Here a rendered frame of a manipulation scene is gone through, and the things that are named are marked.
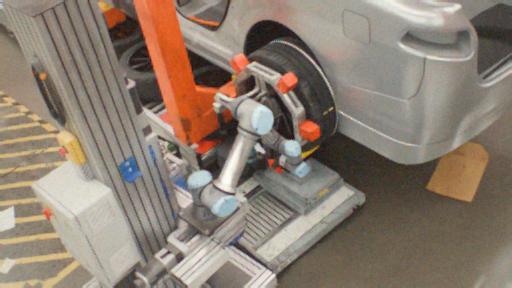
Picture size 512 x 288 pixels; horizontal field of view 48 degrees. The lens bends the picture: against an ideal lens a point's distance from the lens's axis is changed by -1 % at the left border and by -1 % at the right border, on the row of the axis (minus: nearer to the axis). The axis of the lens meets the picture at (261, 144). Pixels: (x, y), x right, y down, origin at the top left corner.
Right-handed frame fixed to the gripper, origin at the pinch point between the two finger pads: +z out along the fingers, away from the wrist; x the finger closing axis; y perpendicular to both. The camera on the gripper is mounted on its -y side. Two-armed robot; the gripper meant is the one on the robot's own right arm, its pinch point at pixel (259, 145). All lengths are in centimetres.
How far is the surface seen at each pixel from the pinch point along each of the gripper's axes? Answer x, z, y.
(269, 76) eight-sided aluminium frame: -21.7, 10.0, 28.9
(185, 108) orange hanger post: 5, 65, -3
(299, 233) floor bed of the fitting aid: -11, -10, -75
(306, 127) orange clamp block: -22.6, -14.4, 5.4
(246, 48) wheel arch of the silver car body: -45, 59, 17
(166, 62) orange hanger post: 8, 65, 33
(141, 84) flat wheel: -14, 165, -38
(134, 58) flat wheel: -30, 200, -35
